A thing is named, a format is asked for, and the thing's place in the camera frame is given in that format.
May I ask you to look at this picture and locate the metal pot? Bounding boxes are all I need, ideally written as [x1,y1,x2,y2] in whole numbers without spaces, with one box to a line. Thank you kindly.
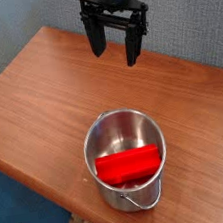
[84,108,167,212]

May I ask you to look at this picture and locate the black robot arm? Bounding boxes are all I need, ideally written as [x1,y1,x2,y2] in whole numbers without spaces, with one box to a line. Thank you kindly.
[79,0,149,66]

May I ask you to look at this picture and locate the red block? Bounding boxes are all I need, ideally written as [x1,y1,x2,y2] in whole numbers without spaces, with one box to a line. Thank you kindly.
[95,144,161,185]

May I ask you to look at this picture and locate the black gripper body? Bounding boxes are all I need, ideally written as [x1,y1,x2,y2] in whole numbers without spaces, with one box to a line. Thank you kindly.
[79,0,149,35]

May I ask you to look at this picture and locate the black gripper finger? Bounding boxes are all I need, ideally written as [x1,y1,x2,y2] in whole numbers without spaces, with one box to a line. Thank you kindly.
[83,16,107,57]
[125,24,144,66]

